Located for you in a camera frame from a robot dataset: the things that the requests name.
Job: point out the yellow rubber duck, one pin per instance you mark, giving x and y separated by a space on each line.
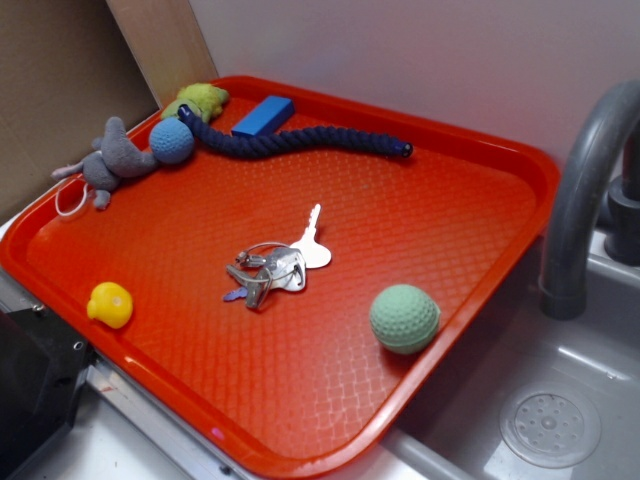
110 304

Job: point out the sink drain strainer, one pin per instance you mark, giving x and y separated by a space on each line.
550 425

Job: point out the blue rectangular block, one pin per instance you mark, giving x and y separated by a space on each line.
266 118

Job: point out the green plush toy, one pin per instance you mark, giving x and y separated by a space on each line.
204 99

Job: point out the red plastic tray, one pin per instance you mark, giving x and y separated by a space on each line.
301 386

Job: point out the grey plastic sink basin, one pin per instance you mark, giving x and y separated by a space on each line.
450 430

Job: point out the silver key bunch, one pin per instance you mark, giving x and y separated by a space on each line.
269 266

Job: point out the dark faucet handle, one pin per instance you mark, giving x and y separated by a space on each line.
622 243

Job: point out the blue dimpled ball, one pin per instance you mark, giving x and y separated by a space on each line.
171 141

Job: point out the grey sink faucet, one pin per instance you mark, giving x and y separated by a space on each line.
595 160

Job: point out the green dimpled ball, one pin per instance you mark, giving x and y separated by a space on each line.
404 319

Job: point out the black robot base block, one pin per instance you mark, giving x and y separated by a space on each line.
44 364

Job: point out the wooden board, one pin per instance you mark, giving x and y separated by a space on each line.
167 44

